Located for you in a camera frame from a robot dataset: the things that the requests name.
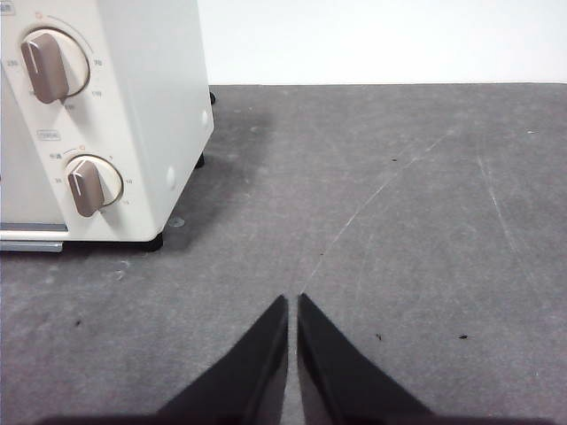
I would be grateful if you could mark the beige oven temperature knob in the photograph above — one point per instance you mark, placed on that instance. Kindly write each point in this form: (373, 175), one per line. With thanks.
(46, 66)

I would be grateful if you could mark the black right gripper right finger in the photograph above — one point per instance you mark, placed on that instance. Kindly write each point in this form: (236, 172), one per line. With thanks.
(336, 380)

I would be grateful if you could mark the silver oven crumb tray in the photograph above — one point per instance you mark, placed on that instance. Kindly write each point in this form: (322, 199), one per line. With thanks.
(31, 246)

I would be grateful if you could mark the cream toaster oven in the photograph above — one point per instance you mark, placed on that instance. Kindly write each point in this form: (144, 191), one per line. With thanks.
(150, 110)

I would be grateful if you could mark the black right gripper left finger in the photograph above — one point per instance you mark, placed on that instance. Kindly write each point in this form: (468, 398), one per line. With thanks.
(252, 380)

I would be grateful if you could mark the beige oven timer knob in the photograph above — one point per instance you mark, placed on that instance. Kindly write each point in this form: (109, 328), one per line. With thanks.
(88, 188)

